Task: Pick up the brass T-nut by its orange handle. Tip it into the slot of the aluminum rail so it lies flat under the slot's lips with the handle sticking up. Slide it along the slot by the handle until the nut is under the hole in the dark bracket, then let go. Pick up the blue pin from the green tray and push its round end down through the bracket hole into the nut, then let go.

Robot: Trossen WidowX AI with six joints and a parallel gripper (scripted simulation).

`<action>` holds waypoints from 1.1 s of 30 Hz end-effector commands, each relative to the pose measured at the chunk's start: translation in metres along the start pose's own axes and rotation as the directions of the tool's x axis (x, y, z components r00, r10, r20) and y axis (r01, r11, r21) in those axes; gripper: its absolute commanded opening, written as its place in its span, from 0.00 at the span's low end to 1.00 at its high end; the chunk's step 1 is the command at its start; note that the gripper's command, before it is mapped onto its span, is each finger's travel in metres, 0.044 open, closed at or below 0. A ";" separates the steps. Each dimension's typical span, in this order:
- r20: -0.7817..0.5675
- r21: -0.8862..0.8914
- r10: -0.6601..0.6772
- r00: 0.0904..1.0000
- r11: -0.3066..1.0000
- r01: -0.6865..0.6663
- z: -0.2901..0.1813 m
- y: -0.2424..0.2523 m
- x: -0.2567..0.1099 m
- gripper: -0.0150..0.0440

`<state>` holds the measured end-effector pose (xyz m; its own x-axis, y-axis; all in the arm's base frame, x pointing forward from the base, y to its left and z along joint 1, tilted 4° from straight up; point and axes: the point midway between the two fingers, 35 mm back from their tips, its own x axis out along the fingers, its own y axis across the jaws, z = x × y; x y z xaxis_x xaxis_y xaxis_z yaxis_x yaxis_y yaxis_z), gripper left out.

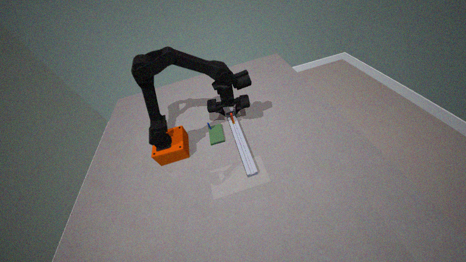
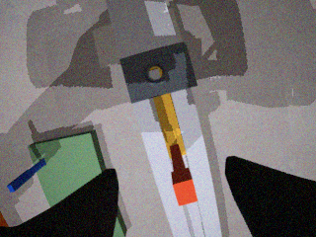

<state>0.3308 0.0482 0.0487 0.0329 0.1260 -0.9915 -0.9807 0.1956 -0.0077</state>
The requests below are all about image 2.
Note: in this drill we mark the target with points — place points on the grey aluminum slotted rail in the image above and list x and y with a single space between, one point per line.
146 39

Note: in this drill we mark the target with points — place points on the dark blue long bar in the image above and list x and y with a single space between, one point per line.
25 176

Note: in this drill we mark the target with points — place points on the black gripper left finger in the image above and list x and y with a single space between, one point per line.
89 212

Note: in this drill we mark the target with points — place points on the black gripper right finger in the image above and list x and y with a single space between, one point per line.
273 204

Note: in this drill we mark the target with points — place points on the green tray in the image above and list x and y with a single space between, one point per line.
71 161

